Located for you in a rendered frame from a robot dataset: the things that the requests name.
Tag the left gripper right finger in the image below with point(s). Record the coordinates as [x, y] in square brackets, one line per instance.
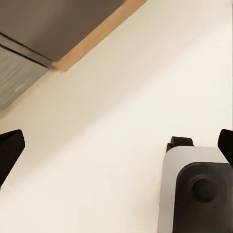
[225, 144]

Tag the cabinet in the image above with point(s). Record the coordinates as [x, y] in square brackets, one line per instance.
[46, 30]

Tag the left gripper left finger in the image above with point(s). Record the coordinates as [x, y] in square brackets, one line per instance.
[12, 145]

